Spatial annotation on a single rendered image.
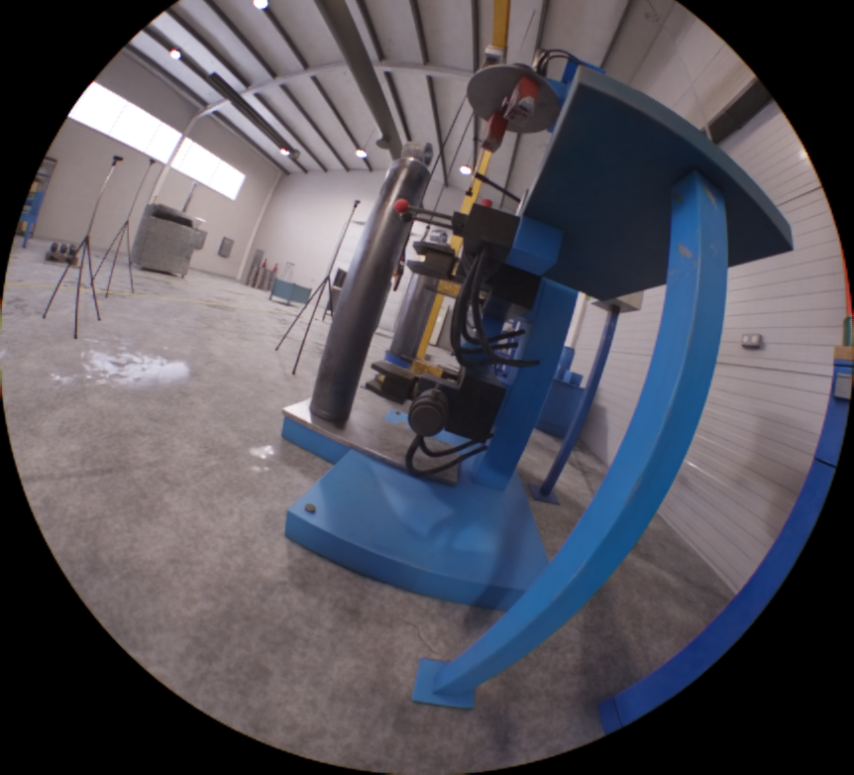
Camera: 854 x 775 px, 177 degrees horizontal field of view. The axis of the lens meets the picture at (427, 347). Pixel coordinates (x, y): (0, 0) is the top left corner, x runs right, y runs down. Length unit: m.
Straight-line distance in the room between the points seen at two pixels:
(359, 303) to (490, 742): 1.52
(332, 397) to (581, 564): 1.18
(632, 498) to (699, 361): 0.16
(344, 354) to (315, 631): 1.06
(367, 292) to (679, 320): 1.13
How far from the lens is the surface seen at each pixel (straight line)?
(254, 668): 0.74
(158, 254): 8.40
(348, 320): 1.24
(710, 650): 0.77
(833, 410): 0.69
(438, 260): 0.98
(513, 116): 1.56
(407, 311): 2.52
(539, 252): 0.61
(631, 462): 0.33
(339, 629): 0.79
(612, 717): 0.95
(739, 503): 2.05
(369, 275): 1.24
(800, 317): 2.15
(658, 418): 0.32
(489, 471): 1.28
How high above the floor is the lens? 0.72
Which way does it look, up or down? 4 degrees down
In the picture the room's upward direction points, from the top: 18 degrees clockwise
